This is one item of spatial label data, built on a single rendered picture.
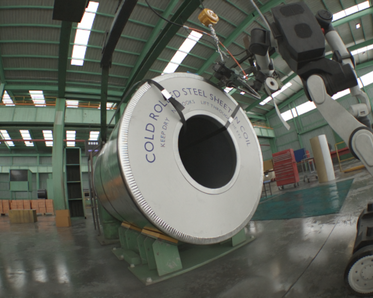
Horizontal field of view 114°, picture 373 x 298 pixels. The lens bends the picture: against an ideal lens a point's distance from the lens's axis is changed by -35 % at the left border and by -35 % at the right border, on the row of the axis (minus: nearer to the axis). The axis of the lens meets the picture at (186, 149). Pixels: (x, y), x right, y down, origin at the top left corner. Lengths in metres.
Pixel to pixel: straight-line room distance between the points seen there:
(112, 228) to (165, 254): 1.47
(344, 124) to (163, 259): 1.21
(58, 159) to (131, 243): 4.22
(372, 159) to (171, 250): 1.16
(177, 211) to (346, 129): 0.92
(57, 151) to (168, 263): 4.90
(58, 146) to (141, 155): 4.87
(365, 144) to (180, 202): 0.93
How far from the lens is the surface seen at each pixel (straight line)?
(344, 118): 0.93
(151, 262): 1.36
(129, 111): 1.03
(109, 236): 2.62
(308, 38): 1.00
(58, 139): 5.78
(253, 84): 1.59
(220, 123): 1.39
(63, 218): 4.91
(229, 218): 1.26
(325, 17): 1.21
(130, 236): 1.77
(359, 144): 0.86
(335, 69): 0.98
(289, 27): 1.01
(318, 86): 0.94
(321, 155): 5.69
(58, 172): 5.56
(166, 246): 1.22
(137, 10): 14.42
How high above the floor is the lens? 0.53
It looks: 13 degrees up
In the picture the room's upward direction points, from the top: 9 degrees counter-clockwise
